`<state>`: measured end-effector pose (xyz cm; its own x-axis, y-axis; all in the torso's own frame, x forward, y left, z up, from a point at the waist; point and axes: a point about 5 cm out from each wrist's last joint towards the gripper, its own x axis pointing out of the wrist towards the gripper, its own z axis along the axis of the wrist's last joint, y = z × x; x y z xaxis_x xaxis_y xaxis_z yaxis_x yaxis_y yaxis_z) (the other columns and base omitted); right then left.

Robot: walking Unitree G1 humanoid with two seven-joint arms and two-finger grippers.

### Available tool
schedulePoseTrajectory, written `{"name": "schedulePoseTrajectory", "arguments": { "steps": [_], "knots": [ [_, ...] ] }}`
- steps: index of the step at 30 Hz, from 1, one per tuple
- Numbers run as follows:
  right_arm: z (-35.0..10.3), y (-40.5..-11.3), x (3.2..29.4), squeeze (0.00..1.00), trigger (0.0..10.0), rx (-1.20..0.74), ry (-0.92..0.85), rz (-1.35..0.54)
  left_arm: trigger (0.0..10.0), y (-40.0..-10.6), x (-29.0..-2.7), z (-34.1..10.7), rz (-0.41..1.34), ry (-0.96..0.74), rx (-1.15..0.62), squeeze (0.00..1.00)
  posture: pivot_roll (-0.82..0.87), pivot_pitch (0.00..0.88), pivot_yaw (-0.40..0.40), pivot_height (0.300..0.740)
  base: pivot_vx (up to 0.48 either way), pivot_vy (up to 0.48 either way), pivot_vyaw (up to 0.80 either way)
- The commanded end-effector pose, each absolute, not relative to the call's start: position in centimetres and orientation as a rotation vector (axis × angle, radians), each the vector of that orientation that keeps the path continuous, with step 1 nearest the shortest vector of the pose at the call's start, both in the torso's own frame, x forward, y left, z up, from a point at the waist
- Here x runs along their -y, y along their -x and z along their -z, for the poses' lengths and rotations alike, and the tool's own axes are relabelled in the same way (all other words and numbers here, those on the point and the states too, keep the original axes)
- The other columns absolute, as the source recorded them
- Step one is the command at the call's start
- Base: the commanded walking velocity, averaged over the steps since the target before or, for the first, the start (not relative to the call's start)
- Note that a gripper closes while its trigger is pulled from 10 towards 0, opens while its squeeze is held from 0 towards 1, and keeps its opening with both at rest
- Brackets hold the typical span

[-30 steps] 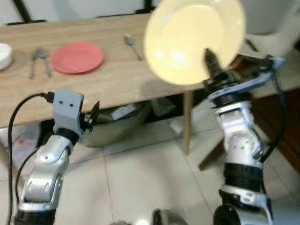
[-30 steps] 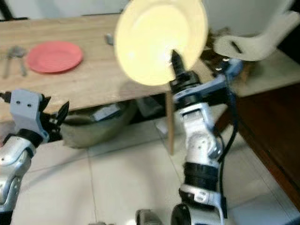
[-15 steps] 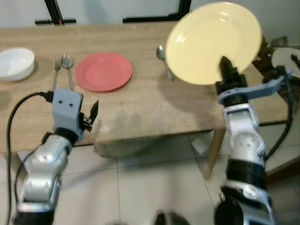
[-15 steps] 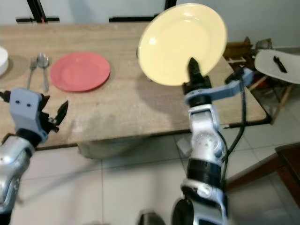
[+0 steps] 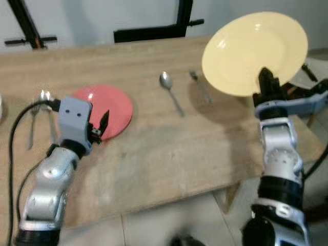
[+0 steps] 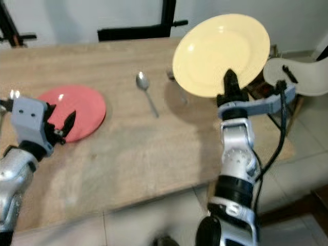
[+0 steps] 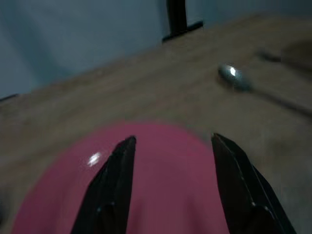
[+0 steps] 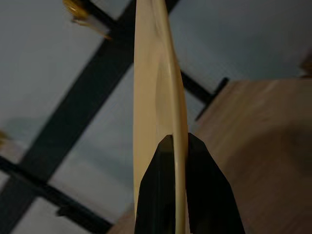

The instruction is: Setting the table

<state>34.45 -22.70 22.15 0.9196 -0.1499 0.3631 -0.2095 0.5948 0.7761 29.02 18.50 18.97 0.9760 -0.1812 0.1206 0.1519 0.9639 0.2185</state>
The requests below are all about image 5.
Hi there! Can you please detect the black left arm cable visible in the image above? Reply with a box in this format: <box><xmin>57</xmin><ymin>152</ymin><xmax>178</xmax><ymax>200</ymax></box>
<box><xmin>6</xmin><ymin>99</ymin><xmax>61</xmax><ymax>246</ymax></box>

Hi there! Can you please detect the silver metal fork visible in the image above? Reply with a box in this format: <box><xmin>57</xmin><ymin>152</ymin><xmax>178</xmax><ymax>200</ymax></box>
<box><xmin>26</xmin><ymin>102</ymin><xmax>40</xmax><ymax>151</ymax></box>
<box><xmin>189</xmin><ymin>69</ymin><xmax>214</xmax><ymax>105</ymax></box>

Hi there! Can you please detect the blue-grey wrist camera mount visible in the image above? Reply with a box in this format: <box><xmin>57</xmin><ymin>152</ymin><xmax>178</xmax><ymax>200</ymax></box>
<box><xmin>57</xmin><ymin>97</ymin><xmax>94</xmax><ymax>154</ymax></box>
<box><xmin>255</xmin><ymin>91</ymin><xmax>328</xmax><ymax>121</ymax></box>

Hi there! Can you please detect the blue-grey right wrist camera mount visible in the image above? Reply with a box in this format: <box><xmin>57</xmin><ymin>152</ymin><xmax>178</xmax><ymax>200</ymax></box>
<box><xmin>255</xmin><ymin>91</ymin><xmax>328</xmax><ymax>121</ymax></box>

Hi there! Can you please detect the black object on chair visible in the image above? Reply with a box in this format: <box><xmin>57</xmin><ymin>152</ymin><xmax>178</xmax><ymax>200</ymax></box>
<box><xmin>301</xmin><ymin>64</ymin><xmax>319</xmax><ymax>83</ymax></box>

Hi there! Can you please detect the pink plate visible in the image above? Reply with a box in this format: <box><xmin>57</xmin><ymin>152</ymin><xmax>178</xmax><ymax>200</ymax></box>
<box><xmin>69</xmin><ymin>85</ymin><xmax>134</xmax><ymax>143</ymax></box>

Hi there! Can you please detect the pale yellow plate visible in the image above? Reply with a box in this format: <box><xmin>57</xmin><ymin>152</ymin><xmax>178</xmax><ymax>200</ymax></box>
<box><xmin>201</xmin><ymin>12</ymin><xmax>309</xmax><ymax>97</ymax></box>

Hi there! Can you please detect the white chair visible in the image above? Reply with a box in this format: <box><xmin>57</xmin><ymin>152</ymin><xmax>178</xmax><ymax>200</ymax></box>
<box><xmin>287</xmin><ymin>56</ymin><xmax>328</xmax><ymax>92</ymax></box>

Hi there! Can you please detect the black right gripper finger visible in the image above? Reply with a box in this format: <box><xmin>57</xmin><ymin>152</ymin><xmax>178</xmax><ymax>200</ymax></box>
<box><xmin>258</xmin><ymin>67</ymin><xmax>281</xmax><ymax>98</ymax></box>

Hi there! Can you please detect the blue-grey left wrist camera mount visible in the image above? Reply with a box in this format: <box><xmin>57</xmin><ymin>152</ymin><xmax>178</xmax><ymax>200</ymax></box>
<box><xmin>57</xmin><ymin>97</ymin><xmax>94</xmax><ymax>154</ymax></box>

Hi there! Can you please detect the black metal stand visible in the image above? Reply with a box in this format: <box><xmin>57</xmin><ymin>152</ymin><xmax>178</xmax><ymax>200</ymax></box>
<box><xmin>114</xmin><ymin>0</ymin><xmax>204</xmax><ymax>44</ymax></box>
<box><xmin>0</xmin><ymin>0</ymin><xmax>58</xmax><ymax>50</ymax></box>

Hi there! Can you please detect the silver metal spoon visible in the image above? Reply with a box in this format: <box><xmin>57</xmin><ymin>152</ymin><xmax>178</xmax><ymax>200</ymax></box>
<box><xmin>39</xmin><ymin>90</ymin><xmax>59</xmax><ymax>145</ymax></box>
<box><xmin>159</xmin><ymin>71</ymin><xmax>186</xmax><ymax>118</ymax></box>

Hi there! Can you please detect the wooden table leg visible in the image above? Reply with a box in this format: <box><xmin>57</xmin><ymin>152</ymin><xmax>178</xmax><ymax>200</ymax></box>
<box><xmin>224</xmin><ymin>184</ymin><xmax>242</xmax><ymax>214</ymax></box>

